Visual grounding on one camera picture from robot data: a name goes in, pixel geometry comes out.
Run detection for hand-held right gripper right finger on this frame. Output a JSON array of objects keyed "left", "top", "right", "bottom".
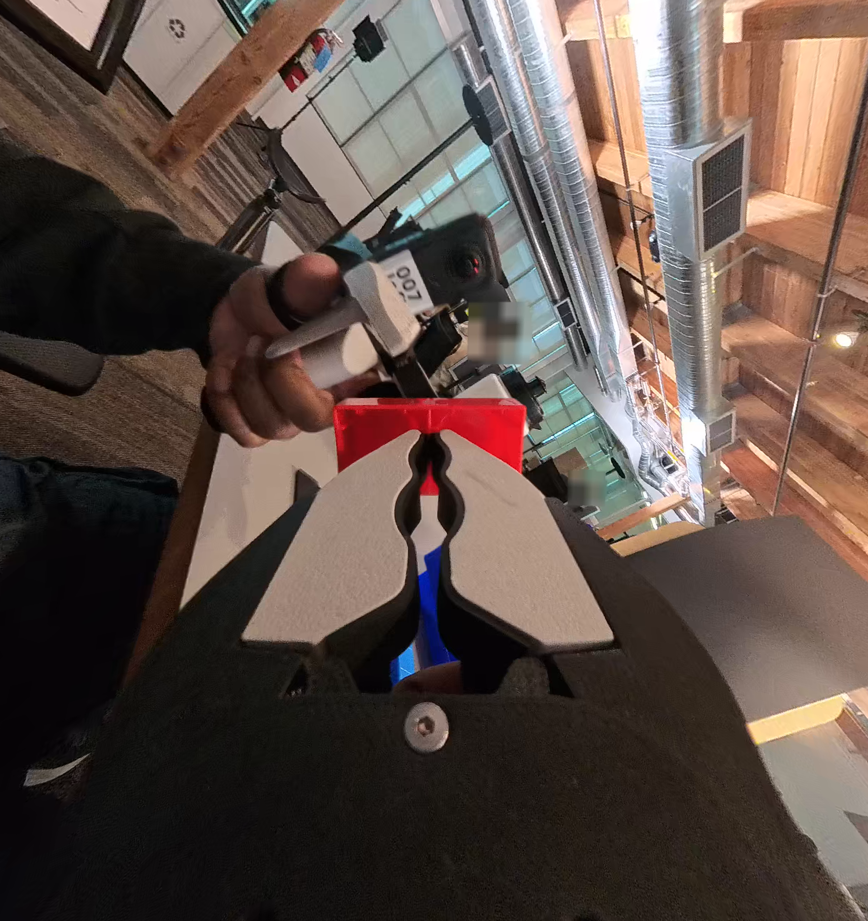
[{"left": 433, "top": 429, "right": 616, "bottom": 657}]

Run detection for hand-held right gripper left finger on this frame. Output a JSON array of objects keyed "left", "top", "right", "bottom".
[{"left": 240, "top": 428, "right": 426, "bottom": 656}]

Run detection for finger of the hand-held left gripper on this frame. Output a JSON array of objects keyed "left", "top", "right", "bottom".
[{"left": 389, "top": 351, "right": 441, "bottom": 399}]

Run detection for red plastic block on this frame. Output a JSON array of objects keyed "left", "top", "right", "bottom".
[{"left": 333, "top": 398, "right": 528, "bottom": 497}]

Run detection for person's left forearm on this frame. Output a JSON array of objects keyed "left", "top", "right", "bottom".
[{"left": 0, "top": 115, "right": 262, "bottom": 368}]

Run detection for person's left hand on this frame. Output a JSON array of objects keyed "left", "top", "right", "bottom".
[{"left": 200, "top": 252, "right": 377, "bottom": 449}]

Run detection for large blue plastic bin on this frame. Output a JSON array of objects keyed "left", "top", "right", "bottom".
[{"left": 389, "top": 550, "right": 460, "bottom": 685}]

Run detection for black round stand light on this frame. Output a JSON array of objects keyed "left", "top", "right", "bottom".
[{"left": 463, "top": 79, "right": 510, "bottom": 145}]

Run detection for black tripod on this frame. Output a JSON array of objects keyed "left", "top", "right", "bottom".
[{"left": 214, "top": 122, "right": 320, "bottom": 260}]

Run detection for black box stand light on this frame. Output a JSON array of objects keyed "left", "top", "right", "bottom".
[{"left": 349, "top": 16, "right": 388, "bottom": 64}]

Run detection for red fire extinguisher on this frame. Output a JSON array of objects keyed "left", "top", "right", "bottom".
[{"left": 279, "top": 27, "right": 345, "bottom": 93}]

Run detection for black acoustic panel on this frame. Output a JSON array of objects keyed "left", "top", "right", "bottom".
[{"left": 610, "top": 514, "right": 868, "bottom": 745}]

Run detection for person's legs in jeans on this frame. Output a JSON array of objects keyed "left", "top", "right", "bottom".
[{"left": 0, "top": 446, "right": 183, "bottom": 792}]

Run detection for white recycling cabinet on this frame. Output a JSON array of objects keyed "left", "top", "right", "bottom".
[{"left": 121, "top": 0, "right": 244, "bottom": 116}]

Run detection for thin metal pole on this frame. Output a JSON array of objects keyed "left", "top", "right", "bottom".
[{"left": 772, "top": 0, "right": 868, "bottom": 497}]

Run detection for dark framed board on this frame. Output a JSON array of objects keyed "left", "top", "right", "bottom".
[{"left": 0, "top": 0, "right": 147, "bottom": 94}]

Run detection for silver spiral duct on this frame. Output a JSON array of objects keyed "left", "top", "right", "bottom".
[
  {"left": 632, "top": 0, "right": 755, "bottom": 526},
  {"left": 506, "top": 0, "right": 633, "bottom": 378},
  {"left": 466, "top": 0, "right": 608, "bottom": 393}
]

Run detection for wooden post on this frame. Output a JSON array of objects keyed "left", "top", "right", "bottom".
[{"left": 146, "top": 0, "right": 349, "bottom": 177}]

